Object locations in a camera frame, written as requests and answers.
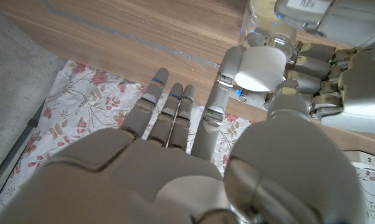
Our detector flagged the black stand pole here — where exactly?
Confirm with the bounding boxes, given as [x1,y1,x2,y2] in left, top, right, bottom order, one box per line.
[0,99,48,195]

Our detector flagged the clear medicine bottle white cap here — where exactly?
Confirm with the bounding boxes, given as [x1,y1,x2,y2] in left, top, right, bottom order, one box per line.
[234,0,298,93]

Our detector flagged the floral rose backdrop cloth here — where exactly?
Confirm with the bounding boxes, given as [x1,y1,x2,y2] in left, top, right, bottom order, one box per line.
[0,60,375,224]

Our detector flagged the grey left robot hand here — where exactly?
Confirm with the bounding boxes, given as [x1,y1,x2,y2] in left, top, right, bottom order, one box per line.
[237,0,375,135]

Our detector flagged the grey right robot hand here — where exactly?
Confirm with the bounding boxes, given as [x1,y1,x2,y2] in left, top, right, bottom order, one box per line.
[0,45,364,224]

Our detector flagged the yellow sponge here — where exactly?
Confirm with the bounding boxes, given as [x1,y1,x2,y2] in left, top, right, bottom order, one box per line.
[251,0,282,22]

